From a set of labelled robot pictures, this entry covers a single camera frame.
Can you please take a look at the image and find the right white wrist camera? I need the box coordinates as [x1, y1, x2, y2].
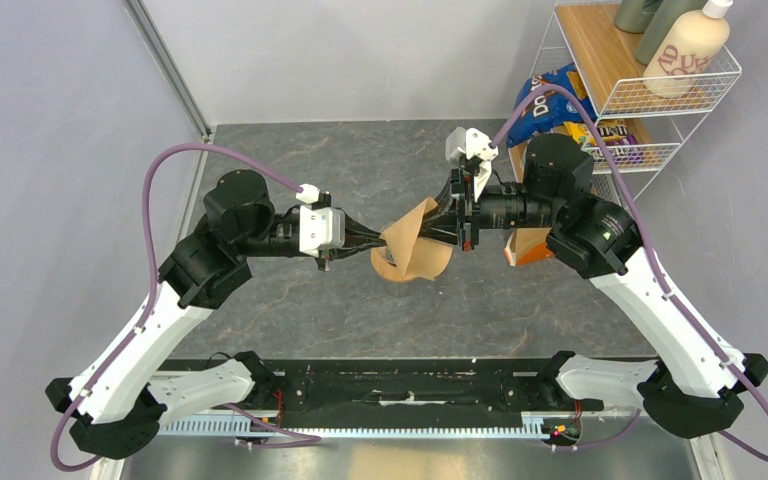
[445, 127, 499, 200]

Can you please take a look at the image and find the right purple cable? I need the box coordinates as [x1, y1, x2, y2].
[489, 83, 768, 465]

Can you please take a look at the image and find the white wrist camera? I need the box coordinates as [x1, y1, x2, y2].
[296, 184, 346, 257]
[445, 127, 499, 200]

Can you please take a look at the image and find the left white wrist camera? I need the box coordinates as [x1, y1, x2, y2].
[296, 184, 346, 257]

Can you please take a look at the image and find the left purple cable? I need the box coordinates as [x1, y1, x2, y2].
[49, 142, 312, 473]

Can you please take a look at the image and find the round wooden dripper stand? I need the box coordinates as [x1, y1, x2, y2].
[370, 246, 409, 283]

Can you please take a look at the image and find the blue Doritos chip bag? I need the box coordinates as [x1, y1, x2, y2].
[506, 63, 597, 147]

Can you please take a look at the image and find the cream lotion pump bottle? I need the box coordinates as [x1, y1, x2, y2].
[643, 0, 733, 99]

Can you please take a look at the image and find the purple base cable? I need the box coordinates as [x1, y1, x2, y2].
[224, 400, 324, 452]

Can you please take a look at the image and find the white wire shelf rack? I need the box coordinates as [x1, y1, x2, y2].
[531, 1, 742, 198]

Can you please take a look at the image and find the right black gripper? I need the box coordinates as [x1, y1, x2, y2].
[405, 163, 562, 250]

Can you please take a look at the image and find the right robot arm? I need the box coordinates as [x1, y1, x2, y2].
[420, 128, 768, 439]

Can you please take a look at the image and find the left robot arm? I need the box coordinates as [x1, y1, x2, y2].
[46, 170, 382, 459]

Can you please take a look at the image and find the grey green bottle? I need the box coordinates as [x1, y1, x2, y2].
[634, 0, 707, 65]

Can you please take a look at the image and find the yellow M&M candy bag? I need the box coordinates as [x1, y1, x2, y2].
[563, 119, 644, 165]

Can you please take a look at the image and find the dark green bottle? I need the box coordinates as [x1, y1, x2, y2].
[613, 0, 662, 34]

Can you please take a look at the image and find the aluminium corner frame rail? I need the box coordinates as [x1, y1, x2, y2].
[123, 0, 216, 140]

